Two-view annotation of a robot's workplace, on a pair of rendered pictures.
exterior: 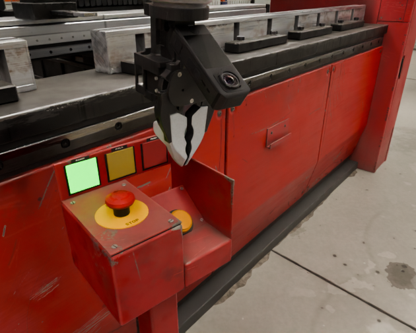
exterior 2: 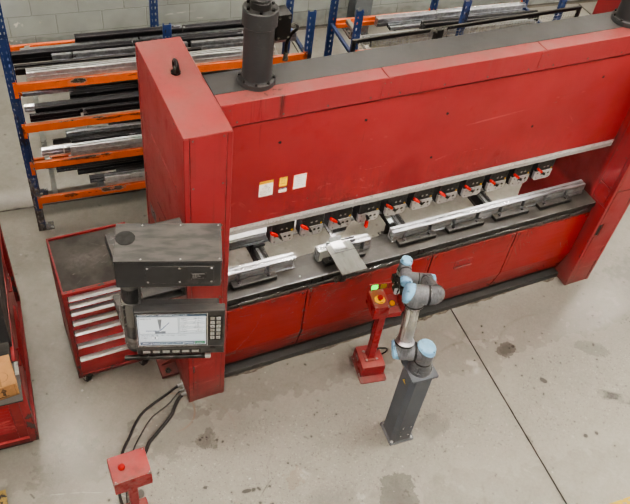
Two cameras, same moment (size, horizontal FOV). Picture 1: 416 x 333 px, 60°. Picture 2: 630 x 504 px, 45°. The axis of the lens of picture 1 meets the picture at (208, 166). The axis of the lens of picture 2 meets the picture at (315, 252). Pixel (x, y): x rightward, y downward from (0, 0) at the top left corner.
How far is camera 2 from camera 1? 4.53 m
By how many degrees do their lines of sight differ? 25
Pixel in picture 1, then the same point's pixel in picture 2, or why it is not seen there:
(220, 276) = not seen: hidden behind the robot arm
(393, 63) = (592, 226)
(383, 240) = (516, 330)
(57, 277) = (356, 297)
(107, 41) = (393, 235)
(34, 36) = not seen: hidden behind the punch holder
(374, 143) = (569, 267)
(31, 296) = (349, 300)
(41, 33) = not seen: hidden behind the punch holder
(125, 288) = (375, 314)
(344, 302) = (465, 347)
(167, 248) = (385, 310)
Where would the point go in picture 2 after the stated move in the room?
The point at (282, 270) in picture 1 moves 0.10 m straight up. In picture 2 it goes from (448, 321) to (451, 313)
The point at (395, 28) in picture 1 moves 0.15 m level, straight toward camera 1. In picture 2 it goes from (598, 207) to (586, 214)
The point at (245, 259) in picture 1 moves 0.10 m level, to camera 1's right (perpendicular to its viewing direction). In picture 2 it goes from (432, 308) to (444, 313)
